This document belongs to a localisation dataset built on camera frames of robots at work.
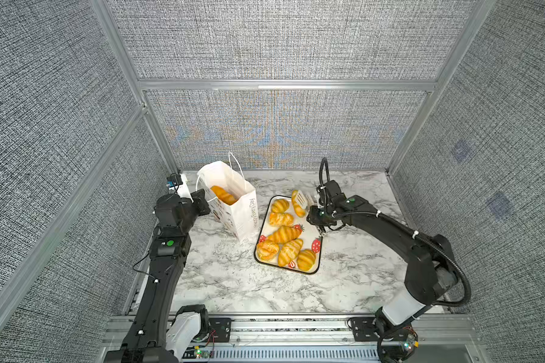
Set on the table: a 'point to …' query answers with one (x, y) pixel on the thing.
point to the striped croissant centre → (284, 234)
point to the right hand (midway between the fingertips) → (309, 212)
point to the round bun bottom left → (267, 249)
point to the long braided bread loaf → (223, 195)
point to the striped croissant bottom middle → (289, 252)
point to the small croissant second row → (281, 219)
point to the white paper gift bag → (241, 218)
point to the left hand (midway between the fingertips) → (208, 187)
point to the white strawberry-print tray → (311, 236)
